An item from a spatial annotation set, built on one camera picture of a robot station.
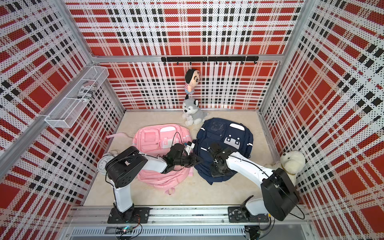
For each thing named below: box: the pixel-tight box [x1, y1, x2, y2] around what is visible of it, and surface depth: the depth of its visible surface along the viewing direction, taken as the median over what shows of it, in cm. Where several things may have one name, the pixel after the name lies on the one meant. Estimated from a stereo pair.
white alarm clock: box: [97, 153, 114, 175], surface depth 90 cm
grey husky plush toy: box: [181, 94, 208, 126], surface depth 103 cm
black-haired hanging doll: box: [184, 68, 201, 94], surface depth 94 cm
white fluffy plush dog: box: [265, 150, 306, 187], surface depth 76 cm
